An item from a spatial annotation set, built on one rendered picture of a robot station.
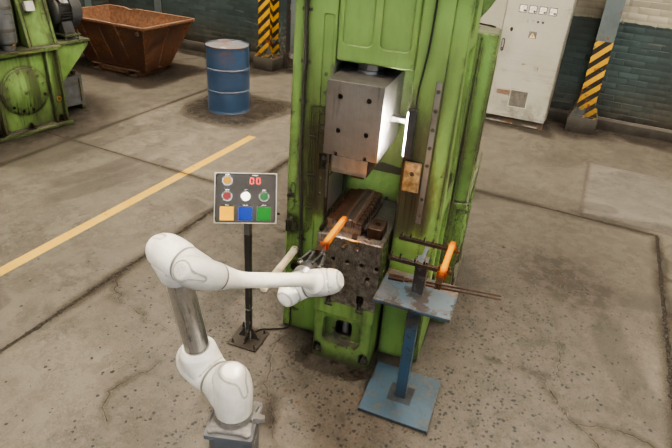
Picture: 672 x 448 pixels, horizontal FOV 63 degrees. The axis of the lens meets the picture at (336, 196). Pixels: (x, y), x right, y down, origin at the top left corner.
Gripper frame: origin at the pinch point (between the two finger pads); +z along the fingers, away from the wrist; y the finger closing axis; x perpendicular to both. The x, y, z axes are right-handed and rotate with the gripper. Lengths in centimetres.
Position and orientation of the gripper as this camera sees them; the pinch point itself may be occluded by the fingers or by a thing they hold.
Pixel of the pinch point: (320, 249)
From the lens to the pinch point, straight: 261.8
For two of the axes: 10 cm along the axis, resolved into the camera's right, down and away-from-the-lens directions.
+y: 9.4, 2.1, -2.7
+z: 3.4, -4.3, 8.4
